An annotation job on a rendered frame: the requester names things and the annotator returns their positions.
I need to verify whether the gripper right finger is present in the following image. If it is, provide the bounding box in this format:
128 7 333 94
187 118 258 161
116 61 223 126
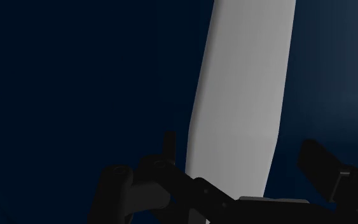
296 139 358 224

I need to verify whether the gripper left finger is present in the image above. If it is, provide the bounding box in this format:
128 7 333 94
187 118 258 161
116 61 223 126
86 131 238 224

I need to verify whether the white long rounded object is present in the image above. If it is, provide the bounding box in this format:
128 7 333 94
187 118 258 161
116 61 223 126
184 0 297 201

